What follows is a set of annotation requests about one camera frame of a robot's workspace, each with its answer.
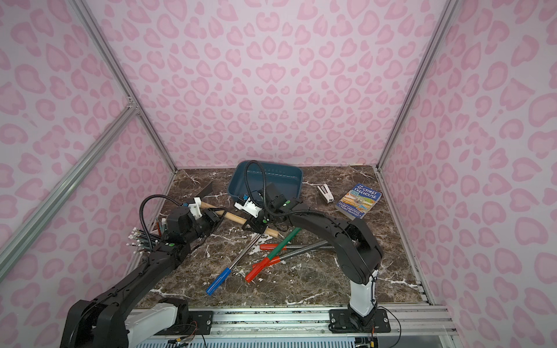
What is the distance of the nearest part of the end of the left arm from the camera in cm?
64

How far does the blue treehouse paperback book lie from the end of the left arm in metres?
0.55

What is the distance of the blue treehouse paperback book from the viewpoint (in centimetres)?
100
